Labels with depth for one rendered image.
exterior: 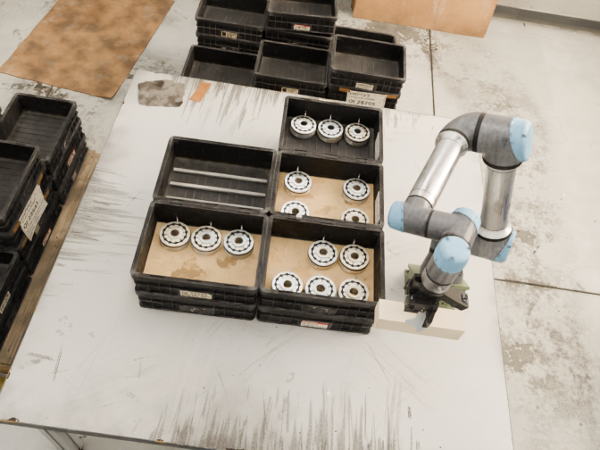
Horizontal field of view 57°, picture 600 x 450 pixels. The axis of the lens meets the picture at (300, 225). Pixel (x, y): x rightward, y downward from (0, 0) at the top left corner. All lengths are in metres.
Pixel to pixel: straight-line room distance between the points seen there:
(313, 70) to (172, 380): 2.04
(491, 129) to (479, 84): 2.55
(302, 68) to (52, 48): 1.68
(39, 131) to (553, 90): 3.33
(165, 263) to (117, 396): 0.44
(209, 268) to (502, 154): 0.98
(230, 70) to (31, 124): 1.14
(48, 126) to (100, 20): 1.43
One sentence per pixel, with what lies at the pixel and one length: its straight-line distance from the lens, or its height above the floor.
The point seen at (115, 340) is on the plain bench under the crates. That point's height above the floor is 0.70.
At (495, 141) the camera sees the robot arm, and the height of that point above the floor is 1.40.
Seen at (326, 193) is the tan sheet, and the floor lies 0.83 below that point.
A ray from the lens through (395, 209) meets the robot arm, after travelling 1.43.
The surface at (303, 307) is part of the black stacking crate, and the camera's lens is 1.82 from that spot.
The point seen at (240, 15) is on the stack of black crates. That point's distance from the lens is 3.67.
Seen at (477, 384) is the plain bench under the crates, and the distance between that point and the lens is 2.04.
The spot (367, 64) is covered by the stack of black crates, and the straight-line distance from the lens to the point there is 3.26.
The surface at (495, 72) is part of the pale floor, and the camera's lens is 4.36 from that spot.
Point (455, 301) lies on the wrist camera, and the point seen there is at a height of 1.24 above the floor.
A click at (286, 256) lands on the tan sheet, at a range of 1.93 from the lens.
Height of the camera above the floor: 2.46
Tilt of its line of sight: 54 degrees down
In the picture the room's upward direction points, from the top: 11 degrees clockwise
